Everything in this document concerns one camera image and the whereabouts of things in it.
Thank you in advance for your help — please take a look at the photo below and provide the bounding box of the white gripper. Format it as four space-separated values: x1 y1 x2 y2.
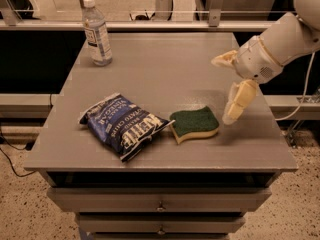
211 35 283 125

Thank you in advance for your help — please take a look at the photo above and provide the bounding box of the green and yellow sponge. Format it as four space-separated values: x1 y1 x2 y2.
170 106 219 144

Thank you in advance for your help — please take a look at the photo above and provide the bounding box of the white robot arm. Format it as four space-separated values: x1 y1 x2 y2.
212 0 320 125

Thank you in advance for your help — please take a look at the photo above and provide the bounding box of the blue potato chip bag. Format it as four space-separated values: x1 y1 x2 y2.
79 93 172 162

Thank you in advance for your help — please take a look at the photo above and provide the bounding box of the grey drawer cabinet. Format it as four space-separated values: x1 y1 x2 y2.
25 33 296 240

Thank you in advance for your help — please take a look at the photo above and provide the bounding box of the clear plastic water bottle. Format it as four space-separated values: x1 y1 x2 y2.
82 0 112 66

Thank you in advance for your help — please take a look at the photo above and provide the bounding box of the lower grey drawer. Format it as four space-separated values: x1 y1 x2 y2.
76 213 245 235

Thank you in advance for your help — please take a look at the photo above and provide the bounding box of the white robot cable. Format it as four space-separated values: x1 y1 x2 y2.
274 51 317 122

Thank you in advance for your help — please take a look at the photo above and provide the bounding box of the metal railing frame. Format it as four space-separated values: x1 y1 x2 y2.
1 0 279 32

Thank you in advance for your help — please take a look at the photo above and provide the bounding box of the black floor cable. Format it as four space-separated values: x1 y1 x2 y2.
0 133 37 178

